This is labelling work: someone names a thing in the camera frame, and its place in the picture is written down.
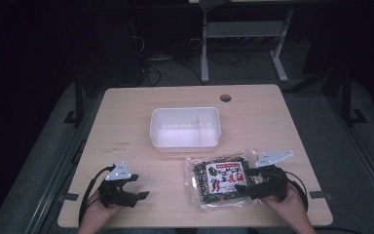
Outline person's right hand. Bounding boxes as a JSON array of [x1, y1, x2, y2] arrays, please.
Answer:
[[261, 185, 317, 234]]

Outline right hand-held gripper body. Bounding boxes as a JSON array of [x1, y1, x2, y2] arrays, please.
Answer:
[[248, 149, 295, 202]]

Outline black floor cables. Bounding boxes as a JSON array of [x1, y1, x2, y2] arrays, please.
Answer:
[[131, 35, 251, 88]]

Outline white plastic container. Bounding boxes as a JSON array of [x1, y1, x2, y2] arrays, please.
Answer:
[[149, 106, 222, 153]]

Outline black metal stand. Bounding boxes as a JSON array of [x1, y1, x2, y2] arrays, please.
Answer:
[[63, 79, 86, 129], [339, 62, 368, 127]]

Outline clear printed snack packet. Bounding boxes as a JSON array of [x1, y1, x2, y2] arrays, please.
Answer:
[[183, 148, 263, 211]]

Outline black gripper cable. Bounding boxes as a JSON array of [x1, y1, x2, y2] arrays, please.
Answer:
[[78, 164, 117, 227], [283, 170, 310, 213]]

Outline white metal desk frame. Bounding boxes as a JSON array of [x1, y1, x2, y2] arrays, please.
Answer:
[[200, 0, 295, 85]]

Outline grey tape strip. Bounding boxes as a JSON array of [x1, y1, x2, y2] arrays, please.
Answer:
[[309, 190, 334, 201], [57, 192, 80, 202]]

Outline person's left hand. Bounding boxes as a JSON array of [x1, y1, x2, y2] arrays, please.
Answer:
[[77, 189, 125, 234]]

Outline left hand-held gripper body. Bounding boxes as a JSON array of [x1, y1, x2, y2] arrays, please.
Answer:
[[97, 161, 140, 209]]

